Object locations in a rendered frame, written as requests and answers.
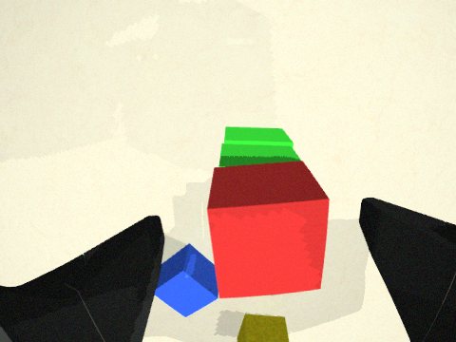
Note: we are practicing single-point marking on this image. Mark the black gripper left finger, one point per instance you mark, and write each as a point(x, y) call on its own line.
point(103, 295)

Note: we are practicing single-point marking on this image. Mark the red block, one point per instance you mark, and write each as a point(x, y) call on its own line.
point(269, 228)

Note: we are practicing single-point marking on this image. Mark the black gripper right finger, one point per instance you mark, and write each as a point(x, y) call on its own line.
point(416, 256)

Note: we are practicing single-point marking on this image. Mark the blue cube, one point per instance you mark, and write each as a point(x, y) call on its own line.
point(188, 281)

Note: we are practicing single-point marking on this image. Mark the yellow block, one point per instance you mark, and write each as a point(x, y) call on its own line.
point(262, 328)

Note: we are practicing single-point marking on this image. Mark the green block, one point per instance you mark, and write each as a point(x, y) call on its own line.
point(240, 154)
point(256, 135)

